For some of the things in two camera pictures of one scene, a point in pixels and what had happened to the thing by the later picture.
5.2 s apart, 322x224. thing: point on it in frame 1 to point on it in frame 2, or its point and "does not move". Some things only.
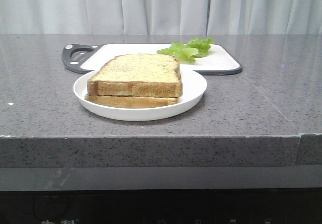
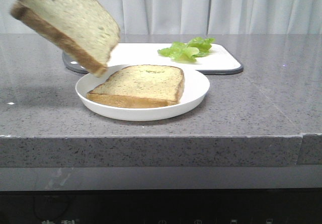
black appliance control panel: x=231 y=206 does not move
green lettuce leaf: x=195 y=48 does not move
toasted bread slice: x=138 y=74 to x=76 y=21
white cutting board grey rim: x=221 y=59 does not move
